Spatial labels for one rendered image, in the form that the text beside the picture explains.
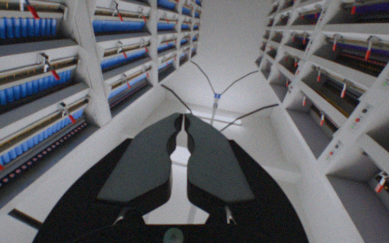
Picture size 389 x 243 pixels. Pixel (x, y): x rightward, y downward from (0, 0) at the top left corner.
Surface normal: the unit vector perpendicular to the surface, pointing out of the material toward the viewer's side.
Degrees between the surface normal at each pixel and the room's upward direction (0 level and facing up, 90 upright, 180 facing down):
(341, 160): 90
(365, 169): 90
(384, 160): 106
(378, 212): 180
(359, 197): 180
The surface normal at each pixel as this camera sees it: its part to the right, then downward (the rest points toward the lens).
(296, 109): -0.21, 0.52
